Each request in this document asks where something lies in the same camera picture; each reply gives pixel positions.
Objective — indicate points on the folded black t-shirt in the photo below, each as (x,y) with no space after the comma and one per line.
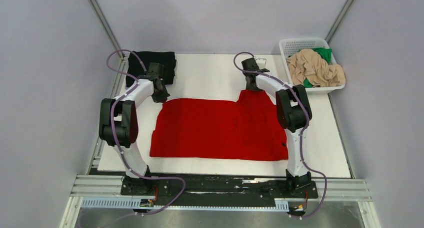
(167,59)

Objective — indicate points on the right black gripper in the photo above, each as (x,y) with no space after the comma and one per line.
(253,88)

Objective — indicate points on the beige t-shirt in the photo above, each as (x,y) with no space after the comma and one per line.
(306,63)

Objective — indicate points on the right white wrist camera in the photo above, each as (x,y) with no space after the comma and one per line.
(261,62)

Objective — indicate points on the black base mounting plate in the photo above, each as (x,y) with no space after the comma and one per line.
(214,190)

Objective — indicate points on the green t-shirt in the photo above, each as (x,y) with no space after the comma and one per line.
(325,54)

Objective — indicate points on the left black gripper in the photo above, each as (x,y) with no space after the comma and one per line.
(164,97)

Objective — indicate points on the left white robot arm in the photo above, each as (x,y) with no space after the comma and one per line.
(118,126)

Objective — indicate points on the left aluminium frame post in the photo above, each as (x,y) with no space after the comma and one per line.
(104,23)

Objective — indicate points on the red t-shirt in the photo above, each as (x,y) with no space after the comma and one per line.
(246,129)

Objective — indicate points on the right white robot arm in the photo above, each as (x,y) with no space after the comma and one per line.
(294,115)

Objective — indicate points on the aluminium frame post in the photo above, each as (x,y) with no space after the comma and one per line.
(339,19)
(104,23)

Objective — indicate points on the white slotted cable duct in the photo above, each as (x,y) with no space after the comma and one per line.
(145,204)

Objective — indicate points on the right aluminium frame post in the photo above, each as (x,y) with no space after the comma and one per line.
(339,19)

